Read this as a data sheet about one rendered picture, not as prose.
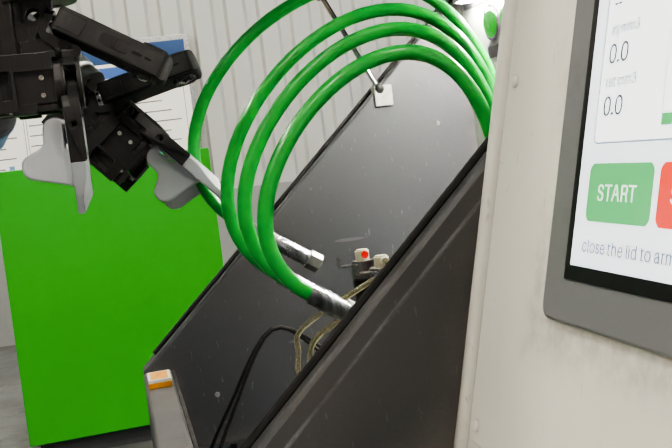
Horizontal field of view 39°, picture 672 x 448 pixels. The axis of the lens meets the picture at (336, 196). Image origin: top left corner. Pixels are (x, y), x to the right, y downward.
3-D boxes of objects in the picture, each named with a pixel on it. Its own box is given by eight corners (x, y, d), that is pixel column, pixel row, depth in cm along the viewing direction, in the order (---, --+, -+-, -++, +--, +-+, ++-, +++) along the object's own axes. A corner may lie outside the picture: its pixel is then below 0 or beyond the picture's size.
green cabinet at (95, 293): (221, 384, 522) (191, 151, 516) (244, 425, 439) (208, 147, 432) (44, 416, 500) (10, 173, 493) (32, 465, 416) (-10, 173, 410)
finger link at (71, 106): (69, 163, 89) (57, 72, 89) (88, 161, 90) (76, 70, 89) (67, 163, 85) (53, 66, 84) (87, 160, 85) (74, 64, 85)
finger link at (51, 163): (30, 220, 88) (17, 122, 88) (95, 211, 90) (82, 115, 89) (28, 221, 85) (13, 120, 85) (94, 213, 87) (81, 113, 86)
